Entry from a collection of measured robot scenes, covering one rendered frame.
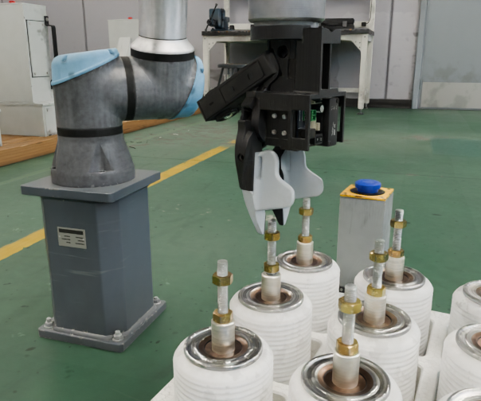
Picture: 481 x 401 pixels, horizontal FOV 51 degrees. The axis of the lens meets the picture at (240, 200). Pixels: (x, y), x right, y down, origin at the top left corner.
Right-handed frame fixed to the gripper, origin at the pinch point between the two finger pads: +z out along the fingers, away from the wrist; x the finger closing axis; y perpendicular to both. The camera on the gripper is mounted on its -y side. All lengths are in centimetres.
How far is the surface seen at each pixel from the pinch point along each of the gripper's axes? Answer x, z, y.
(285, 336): -2.7, 12.1, 4.7
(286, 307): -1.7, 9.3, 4.0
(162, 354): 10.2, 34.7, -30.2
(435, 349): 12.7, 16.8, 16.1
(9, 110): 103, 12, -258
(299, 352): -1.1, 14.6, 5.5
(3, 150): 76, 27, -214
